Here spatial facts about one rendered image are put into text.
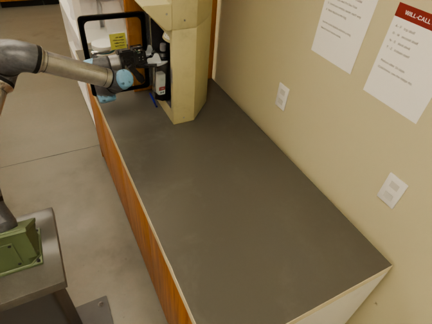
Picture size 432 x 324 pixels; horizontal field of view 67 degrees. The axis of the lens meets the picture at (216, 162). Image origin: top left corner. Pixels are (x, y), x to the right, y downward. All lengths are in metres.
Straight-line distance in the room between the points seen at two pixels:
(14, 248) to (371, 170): 1.17
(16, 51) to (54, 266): 0.70
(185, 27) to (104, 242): 1.51
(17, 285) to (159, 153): 0.73
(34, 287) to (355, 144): 1.16
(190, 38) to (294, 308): 1.10
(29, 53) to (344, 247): 1.26
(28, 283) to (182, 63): 1.02
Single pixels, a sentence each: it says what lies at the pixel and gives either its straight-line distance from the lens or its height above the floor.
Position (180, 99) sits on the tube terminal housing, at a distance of 1.60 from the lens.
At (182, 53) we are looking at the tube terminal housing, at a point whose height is 1.31.
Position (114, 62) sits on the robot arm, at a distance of 1.54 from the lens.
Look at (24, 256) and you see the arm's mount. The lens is 1.19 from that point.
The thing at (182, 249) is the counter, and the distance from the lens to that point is 1.17.
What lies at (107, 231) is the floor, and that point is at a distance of 2.42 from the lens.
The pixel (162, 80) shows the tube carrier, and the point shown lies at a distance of 1.63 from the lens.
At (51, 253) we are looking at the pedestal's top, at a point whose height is 0.94.
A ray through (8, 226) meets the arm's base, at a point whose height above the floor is 1.11.
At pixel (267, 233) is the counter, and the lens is 1.24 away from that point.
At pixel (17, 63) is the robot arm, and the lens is 1.28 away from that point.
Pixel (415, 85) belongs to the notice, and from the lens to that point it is 1.11.
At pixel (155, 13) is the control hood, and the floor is 1.48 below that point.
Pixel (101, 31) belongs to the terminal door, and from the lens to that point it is 1.70.
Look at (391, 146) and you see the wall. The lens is 1.20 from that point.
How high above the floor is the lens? 1.92
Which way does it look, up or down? 42 degrees down
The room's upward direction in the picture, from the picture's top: 6 degrees clockwise
